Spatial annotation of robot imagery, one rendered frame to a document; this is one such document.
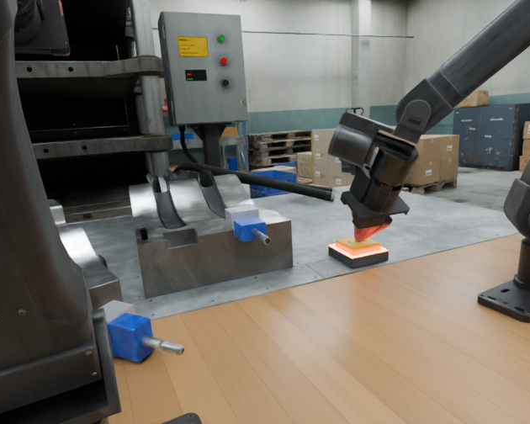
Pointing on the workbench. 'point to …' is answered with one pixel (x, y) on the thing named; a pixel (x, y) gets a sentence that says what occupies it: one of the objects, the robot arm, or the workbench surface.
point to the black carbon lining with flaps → (163, 200)
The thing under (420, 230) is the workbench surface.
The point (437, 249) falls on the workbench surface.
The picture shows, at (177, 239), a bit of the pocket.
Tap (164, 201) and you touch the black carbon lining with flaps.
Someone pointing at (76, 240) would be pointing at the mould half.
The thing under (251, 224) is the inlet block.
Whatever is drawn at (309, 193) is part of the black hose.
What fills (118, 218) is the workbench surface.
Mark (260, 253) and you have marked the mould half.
